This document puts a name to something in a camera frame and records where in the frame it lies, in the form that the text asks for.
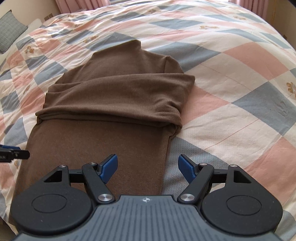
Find pink curtain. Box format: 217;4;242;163
55;0;111;14

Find brown long sleeve sweater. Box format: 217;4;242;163
14;40;195;196

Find checkered pink grey quilt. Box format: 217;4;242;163
1;1;295;240

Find grey plaid pillow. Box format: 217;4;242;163
0;10;28;54

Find cream padded headboard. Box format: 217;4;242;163
13;19;43;44

